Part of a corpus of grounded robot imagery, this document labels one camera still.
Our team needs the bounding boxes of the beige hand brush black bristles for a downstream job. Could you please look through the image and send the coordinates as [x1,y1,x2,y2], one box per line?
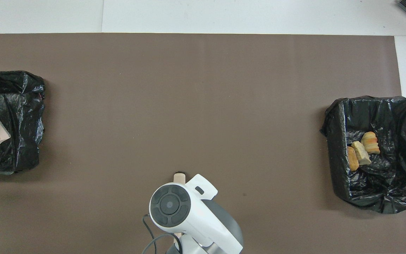
[173,172,186,244]

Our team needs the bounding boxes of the brown waffle sponge piece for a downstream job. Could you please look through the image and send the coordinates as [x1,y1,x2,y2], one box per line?
[347,146,359,171]

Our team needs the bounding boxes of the pale cream sponge piece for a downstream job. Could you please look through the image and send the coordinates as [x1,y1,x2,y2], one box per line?
[351,141,372,165]

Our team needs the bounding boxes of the orange striped sponge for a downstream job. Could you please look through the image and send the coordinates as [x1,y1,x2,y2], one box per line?
[361,132,380,155]

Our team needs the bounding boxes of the black bag lined bin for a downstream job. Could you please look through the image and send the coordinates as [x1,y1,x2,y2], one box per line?
[0,71,45,175]
[320,95,406,214]

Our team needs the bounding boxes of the brown table mat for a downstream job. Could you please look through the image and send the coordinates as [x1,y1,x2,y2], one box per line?
[0,34,406,254]

